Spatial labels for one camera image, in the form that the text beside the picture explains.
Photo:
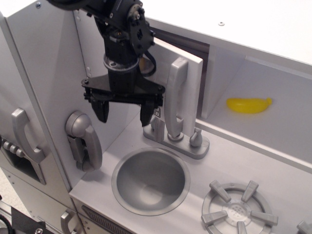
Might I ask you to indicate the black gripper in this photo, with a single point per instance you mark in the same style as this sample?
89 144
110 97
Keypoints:
130 87

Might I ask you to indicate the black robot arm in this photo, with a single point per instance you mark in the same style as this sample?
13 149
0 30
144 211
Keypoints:
127 38

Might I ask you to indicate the yellow toy lemon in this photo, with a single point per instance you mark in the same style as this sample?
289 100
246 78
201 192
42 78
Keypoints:
145 65

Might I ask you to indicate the grey toy faucet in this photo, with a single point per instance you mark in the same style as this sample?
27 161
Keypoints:
195 146

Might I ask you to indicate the round metal sink bowl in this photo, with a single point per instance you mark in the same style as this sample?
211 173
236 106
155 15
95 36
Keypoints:
150 181

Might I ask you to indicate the white toy kitchen cabinet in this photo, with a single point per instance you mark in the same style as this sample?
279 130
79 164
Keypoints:
250 49

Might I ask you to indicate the black oven vent panel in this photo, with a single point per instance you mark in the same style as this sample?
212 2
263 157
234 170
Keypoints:
104 222

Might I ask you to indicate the grey ice dispenser panel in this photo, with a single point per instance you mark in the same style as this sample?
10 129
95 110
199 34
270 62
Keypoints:
17 159

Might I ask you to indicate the yellow toy banana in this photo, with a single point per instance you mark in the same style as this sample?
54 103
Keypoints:
248 105

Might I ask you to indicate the grey toy stove burner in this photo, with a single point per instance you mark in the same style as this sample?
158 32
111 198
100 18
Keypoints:
235 208

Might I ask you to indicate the grey toy wall phone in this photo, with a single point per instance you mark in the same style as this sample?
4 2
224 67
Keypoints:
84 142

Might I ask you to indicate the grey lower door handle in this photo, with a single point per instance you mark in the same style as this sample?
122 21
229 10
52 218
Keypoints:
64 222

